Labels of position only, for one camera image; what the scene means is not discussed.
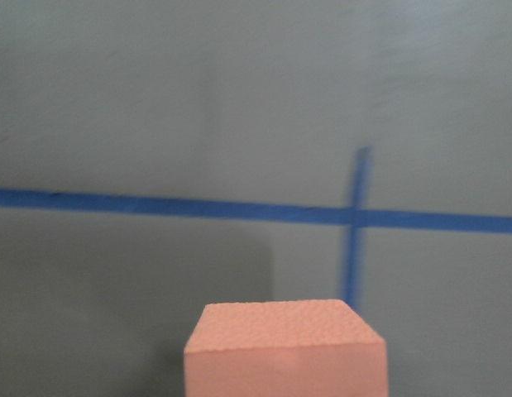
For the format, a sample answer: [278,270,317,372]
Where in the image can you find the orange foam block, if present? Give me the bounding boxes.
[184,299,389,396]

